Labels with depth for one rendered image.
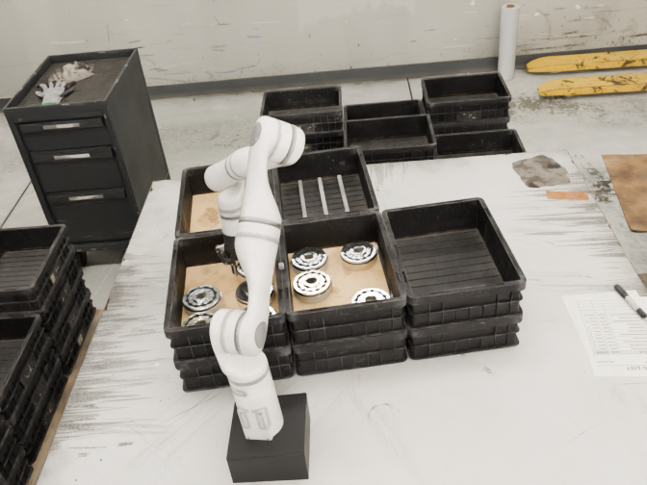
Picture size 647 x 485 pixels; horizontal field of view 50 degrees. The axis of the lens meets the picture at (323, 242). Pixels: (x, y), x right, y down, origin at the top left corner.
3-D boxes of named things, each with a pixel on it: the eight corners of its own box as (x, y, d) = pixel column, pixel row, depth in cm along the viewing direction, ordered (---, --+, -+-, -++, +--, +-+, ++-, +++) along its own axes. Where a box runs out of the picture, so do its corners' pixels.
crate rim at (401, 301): (408, 306, 171) (407, 299, 169) (287, 323, 170) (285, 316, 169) (380, 216, 203) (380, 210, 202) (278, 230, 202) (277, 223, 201)
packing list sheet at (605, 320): (691, 375, 172) (691, 374, 171) (596, 381, 173) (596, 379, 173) (643, 289, 198) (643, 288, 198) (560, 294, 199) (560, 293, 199)
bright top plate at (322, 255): (329, 267, 195) (329, 265, 194) (294, 272, 194) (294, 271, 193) (323, 245, 203) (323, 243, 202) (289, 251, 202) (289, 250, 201)
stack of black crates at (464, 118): (495, 150, 378) (500, 71, 351) (506, 179, 354) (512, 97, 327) (421, 156, 380) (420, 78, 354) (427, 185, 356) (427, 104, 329)
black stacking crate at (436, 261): (524, 318, 178) (528, 284, 171) (409, 334, 177) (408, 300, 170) (479, 230, 210) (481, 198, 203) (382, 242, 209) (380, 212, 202)
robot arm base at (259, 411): (277, 440, 156) (262, 387, 146) (239, 438, 158) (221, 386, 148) (287, 408, 163) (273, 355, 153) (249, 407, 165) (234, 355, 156)
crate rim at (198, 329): (287, 323, 170) (285, 316, 169) (164, 340, 169) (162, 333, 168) (278, 230, 202) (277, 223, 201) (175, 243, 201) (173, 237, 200)
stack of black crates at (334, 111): (347, 161, 383) (341, 85, 356) (349, 191, 359) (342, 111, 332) (274, 166, 385) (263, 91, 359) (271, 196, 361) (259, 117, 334)
